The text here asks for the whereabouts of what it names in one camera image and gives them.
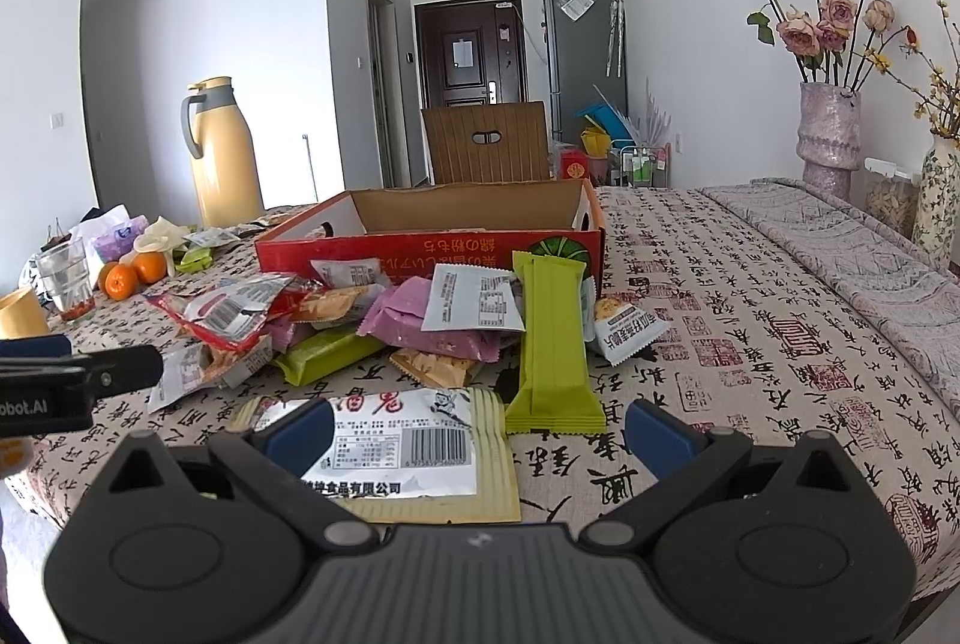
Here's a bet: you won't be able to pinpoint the yellow striped candy bag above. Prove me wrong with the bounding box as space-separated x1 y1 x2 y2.
228 387 521 525

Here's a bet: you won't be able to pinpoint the long green snack bar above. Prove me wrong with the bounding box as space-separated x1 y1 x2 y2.
505 251 605 435

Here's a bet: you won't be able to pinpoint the oat crisp snack packet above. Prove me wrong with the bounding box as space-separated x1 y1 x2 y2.
594 298 670 366

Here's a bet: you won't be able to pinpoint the red white snack bag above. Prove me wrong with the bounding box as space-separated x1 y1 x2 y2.
148 273 295 353

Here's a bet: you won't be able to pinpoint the pink snack packet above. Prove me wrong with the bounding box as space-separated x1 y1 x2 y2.
356 275 503 365

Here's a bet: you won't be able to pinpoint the white label snack packet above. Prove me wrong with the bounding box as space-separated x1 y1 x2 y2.
421 263 526 332

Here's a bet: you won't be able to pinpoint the green snack bar left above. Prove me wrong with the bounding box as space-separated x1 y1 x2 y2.
274 325 386 387

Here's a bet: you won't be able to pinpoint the clear drinking glass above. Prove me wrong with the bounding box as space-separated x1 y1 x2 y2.
37 238 94 322

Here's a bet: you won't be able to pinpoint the orange fruit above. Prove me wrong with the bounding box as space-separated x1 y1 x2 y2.
132 252 167 286
101 263 140 301

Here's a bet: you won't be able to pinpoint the purple tissue pack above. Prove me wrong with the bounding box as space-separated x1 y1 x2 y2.
86 215 148 262

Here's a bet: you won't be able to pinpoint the cream plastic bag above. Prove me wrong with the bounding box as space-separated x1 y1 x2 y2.
133 217 190 275

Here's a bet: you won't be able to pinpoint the small green packet far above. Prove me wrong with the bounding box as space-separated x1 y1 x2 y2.
174 247 213 275

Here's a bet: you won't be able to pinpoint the red cardboard pumpkin box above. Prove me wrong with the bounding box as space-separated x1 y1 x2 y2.
256 181 605 281

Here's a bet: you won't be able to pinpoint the yellow thermos jug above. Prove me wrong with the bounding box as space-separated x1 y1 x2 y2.
181 77 263 228

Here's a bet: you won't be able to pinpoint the pink grey folded blanket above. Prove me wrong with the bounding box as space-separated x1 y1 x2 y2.
704 178 960 412

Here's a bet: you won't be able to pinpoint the clear jar of nuts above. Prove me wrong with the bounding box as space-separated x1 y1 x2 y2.
864 158 919 238

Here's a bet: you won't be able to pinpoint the pink textured vase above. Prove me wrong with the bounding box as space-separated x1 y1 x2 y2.
796 82 862 200

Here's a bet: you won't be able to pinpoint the floral white vase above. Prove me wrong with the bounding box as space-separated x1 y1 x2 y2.
911 135 960 270

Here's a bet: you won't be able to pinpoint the dark brown entrance door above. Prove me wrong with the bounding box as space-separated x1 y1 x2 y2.
413 0 527 107

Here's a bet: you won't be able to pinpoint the grey refrigerator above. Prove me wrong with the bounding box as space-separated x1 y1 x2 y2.
542 0 628 145

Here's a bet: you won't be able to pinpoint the dried pink roses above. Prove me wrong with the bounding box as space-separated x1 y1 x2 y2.
747 0 919 93

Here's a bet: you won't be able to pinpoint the yellow dried flower branches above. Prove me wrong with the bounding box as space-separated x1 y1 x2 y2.
859 0 958 143

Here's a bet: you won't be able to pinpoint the wire storage cart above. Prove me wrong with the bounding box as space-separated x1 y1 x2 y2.
608 139 672 187

